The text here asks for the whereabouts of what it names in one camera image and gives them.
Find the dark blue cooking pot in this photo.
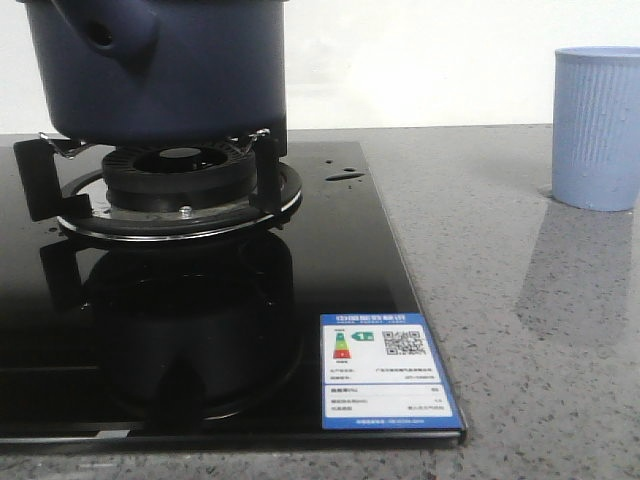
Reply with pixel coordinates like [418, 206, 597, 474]
[25, 1, 286, 146]

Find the blue energy label sticker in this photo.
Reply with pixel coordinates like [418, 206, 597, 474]
[320, 313, 464, 432]

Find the black metal pot support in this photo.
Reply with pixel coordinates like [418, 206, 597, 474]
[14, 130, 302, 243]

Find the black glass gas stove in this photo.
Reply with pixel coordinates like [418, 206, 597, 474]
[1, 142, 467, 453]

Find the black round gas burner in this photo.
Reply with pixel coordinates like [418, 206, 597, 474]
[102, 142, 256, 212]

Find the light blue ribbed cup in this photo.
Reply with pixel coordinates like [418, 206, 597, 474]
[552, 46, 639, 212]

